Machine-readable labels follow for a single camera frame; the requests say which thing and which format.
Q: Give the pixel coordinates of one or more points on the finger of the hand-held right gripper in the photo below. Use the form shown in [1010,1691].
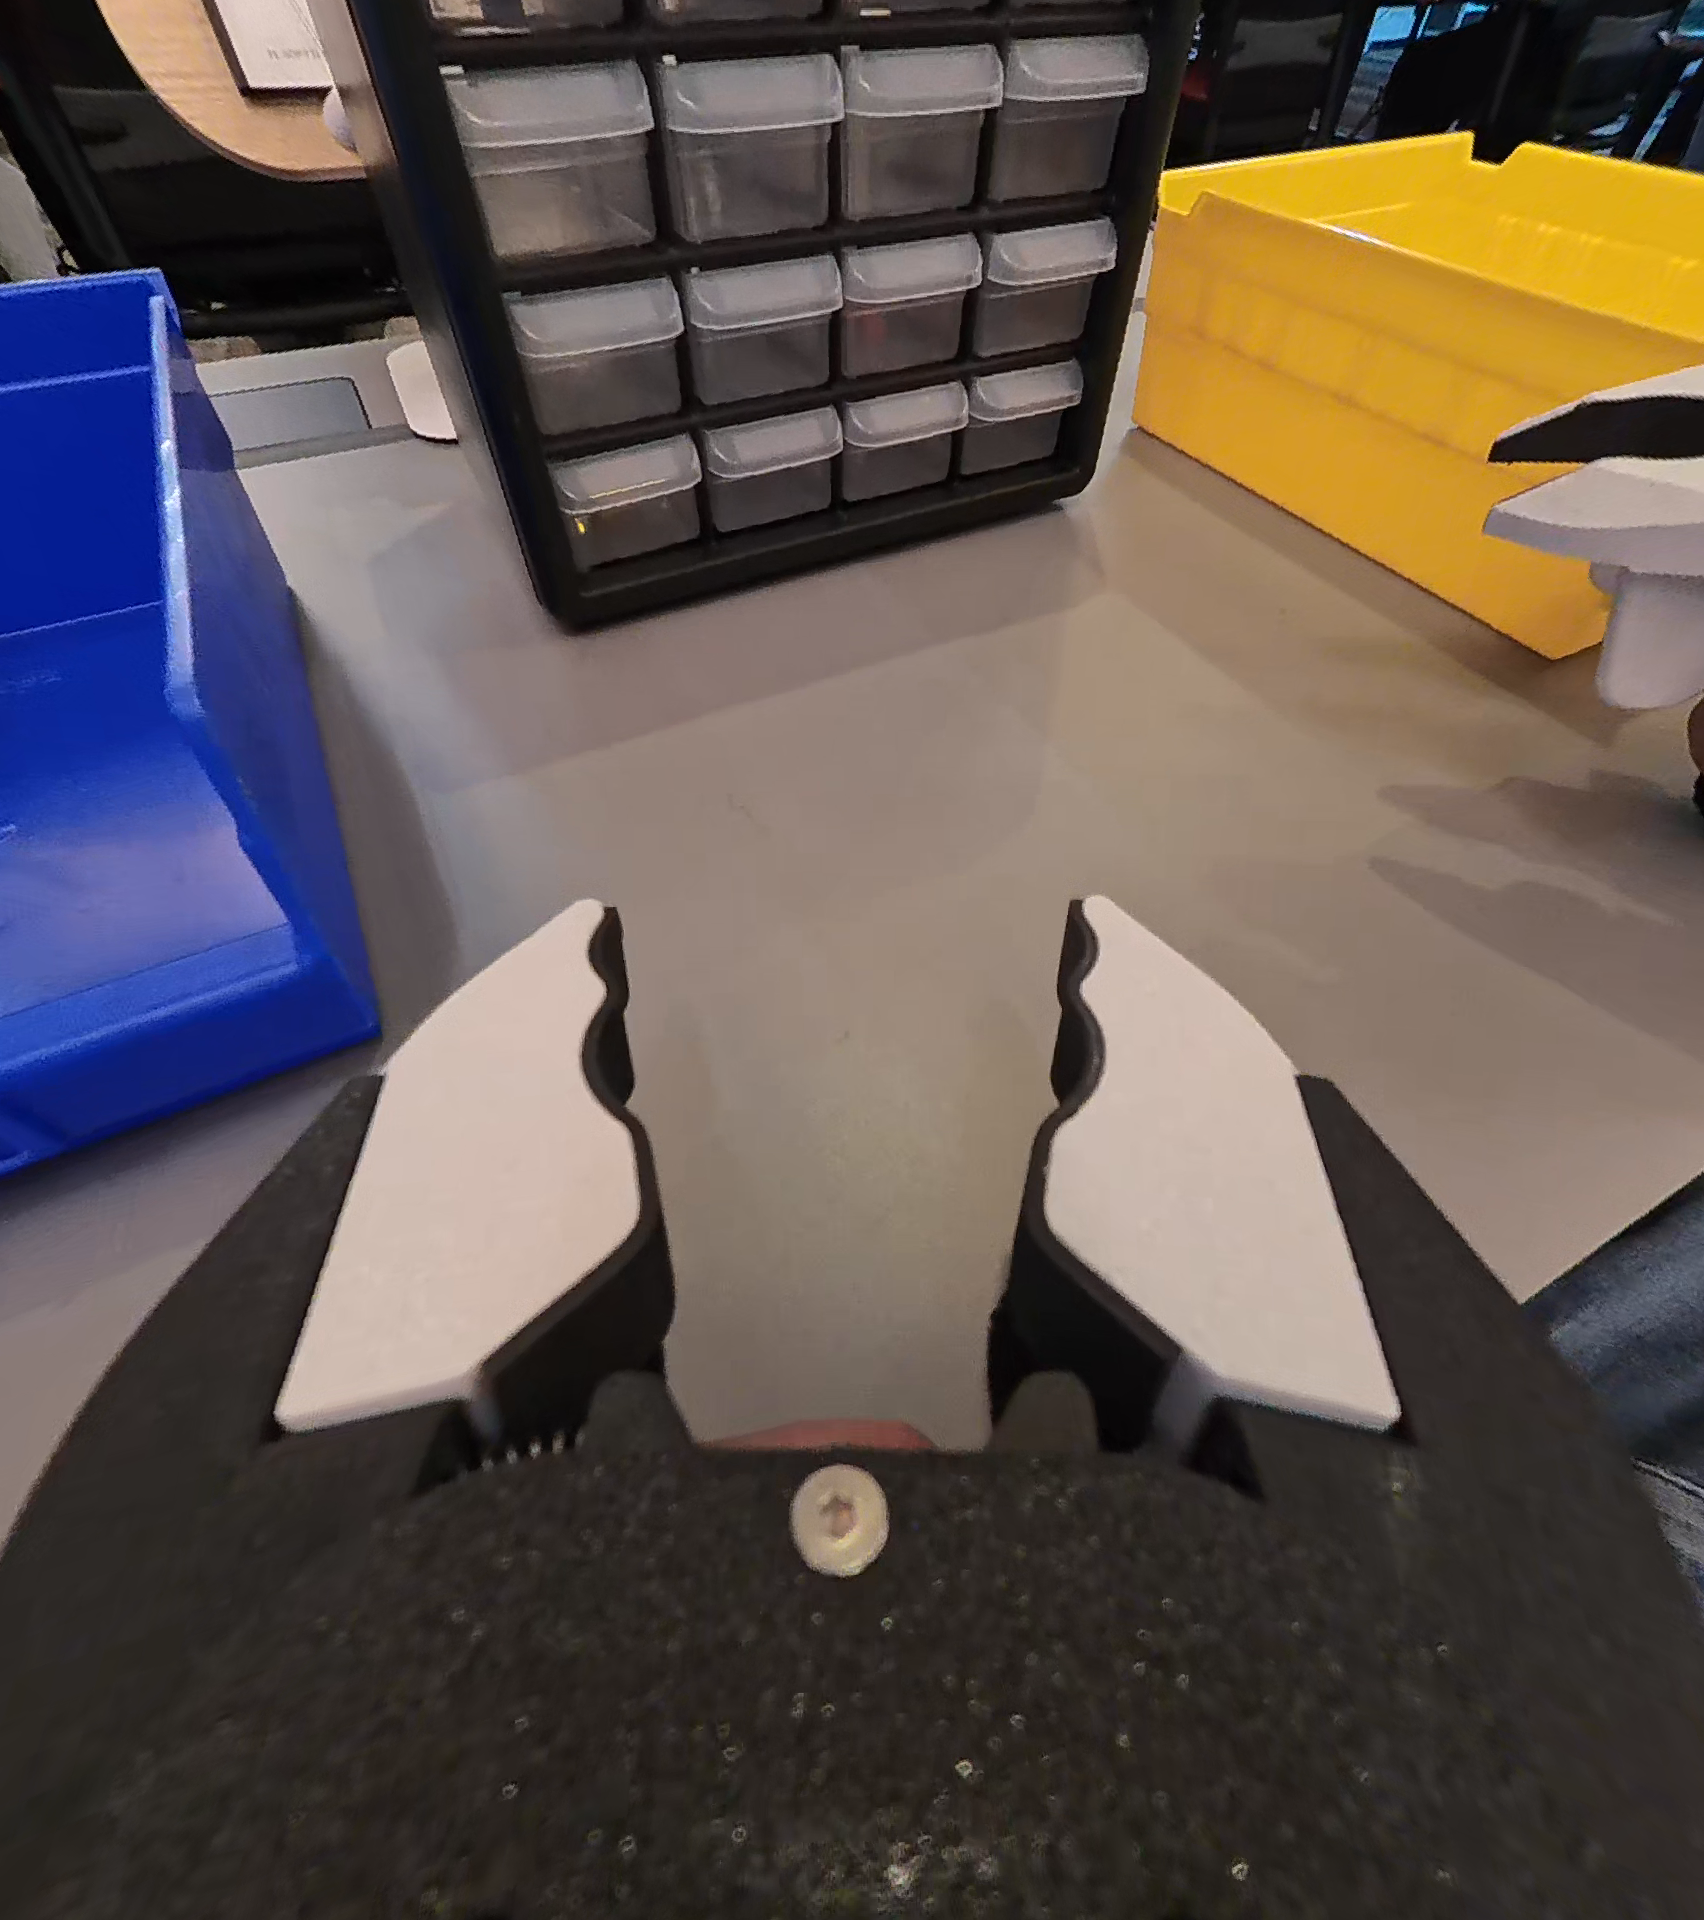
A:
[1690,422]
[1663,518]

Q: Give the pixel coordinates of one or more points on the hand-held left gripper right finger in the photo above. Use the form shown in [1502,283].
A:
[1212,1214]

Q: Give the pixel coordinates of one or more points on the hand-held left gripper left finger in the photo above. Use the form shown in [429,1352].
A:
[477,1214]

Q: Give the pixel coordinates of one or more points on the yellow plastic bin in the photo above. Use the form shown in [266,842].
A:
[1317,405]

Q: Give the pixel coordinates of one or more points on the black drawer cabinet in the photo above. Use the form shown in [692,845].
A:
[1169,149]

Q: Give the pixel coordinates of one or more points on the blue plastic bin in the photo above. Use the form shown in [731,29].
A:
[72,749]

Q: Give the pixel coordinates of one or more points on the array of clear drawers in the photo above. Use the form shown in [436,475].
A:
[749,315]

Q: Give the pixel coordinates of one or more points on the person's dark trousers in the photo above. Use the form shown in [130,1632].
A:
[1690,1351]

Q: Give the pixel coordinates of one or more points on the white stand base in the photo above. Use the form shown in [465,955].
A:
[424,391]

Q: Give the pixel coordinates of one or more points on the round wooden table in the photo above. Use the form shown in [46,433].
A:
[266,137]

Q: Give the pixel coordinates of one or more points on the white framed sign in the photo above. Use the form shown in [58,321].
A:
[274,37]

